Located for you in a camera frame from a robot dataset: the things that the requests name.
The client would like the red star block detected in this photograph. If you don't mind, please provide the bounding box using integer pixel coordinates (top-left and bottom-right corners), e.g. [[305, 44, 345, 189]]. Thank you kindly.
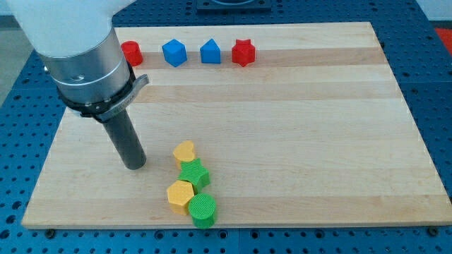
[[232, 39, 256, 67]]

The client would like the red cylinder block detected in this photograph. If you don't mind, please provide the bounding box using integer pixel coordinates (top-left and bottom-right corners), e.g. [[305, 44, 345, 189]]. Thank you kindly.
[[121, 41, 143, 66]]

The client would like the blue cube block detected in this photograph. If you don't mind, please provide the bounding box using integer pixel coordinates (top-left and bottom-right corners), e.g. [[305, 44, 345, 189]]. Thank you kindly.
[[162, 39, 188, 67]]

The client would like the blue pentagon block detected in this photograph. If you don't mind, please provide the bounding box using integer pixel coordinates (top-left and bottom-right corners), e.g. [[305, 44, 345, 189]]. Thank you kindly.
[[200, 39, 221, 64]]

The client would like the yellow heart block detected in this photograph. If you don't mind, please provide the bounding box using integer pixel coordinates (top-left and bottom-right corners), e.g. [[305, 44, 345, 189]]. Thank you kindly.
[[172, 140, 196, 169]]

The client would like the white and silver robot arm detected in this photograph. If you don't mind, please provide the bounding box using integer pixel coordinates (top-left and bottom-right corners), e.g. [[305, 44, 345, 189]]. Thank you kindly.
[[6, 0, 149, 170]]

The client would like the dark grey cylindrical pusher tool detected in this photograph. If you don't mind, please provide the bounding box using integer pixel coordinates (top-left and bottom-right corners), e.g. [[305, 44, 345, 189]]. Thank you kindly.
[[102, 110, 147, 170]]

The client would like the green star block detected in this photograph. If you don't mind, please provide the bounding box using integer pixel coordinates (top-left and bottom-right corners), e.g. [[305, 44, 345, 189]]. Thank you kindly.
[[178, 158, 210, 193]]

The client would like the wooden board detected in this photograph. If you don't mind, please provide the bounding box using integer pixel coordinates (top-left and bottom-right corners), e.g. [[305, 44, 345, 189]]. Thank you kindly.
[[22, 22, 451, 229]]

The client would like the yellow hexagon block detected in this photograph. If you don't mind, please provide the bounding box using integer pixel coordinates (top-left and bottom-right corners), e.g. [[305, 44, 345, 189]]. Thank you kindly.
[[167, 180, 195, 215]]

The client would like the green cylinder block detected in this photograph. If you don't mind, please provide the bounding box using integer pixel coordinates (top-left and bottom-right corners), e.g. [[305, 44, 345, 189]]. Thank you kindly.
[[189, 193, 217, 229]]

